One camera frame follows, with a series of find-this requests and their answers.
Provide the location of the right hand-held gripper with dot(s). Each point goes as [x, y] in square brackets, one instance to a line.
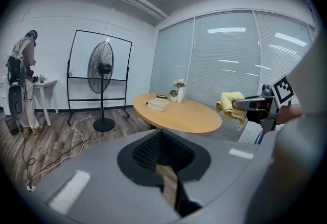
[282, 90]

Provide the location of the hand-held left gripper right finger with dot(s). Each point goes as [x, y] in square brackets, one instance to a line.
[224, 166]

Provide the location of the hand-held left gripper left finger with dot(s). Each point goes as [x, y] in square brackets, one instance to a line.
[102, 182]

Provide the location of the yellow cloth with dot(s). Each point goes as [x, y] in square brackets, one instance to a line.
[228, 109]

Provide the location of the thick beige book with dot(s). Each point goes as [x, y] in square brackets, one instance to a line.
[158, 104]

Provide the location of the glass partition with blinds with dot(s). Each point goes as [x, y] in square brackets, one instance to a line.
[224, 59]

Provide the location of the round wooden table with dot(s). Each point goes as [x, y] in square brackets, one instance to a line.
[189, 118]

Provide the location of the white vase with flowers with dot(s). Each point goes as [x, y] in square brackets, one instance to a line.
[180, 95]

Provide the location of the white power strip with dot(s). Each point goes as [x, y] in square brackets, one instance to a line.
[31, 188]

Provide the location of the small potted plant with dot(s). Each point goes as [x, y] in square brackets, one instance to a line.
[173, 95]

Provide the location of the person's gray clothing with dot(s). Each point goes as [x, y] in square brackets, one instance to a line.
[301, 166]

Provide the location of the small black flat device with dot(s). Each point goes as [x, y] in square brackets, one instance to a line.
[161, 95]

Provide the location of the small white table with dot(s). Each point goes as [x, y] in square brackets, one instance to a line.
[47, 85]

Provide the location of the black standing fan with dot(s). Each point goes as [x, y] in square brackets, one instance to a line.
[101, 67]

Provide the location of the small flower pot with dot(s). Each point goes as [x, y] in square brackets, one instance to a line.
[41, 79]

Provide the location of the whiteboard on black stand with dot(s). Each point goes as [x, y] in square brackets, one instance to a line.
[81, 54]

